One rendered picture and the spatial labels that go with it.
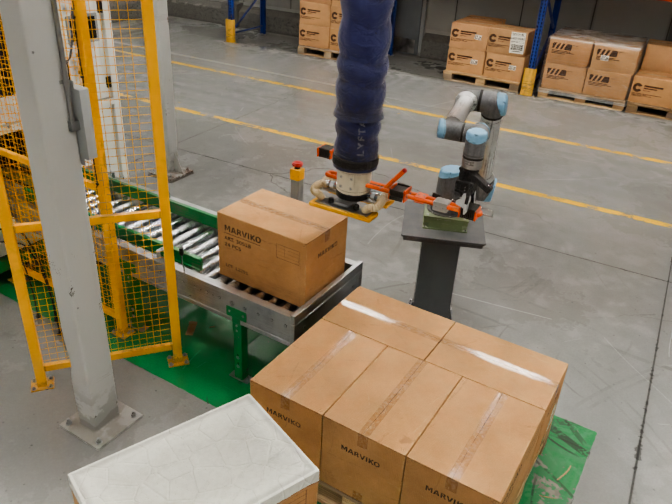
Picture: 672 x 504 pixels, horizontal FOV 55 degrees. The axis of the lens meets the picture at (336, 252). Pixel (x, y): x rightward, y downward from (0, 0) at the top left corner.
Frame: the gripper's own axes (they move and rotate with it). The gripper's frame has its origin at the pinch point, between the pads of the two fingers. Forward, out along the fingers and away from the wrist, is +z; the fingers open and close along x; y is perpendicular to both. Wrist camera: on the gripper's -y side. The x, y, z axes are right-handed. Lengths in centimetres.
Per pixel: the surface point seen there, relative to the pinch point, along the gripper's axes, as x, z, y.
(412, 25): -830, 74, 392
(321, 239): 7, 36, 73
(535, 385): 11, 73, -49
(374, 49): 9, -65, 50
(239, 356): 34, 110, 108
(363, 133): 9, -27, 52
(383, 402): 61, 73, 6
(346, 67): 13, -57, 61
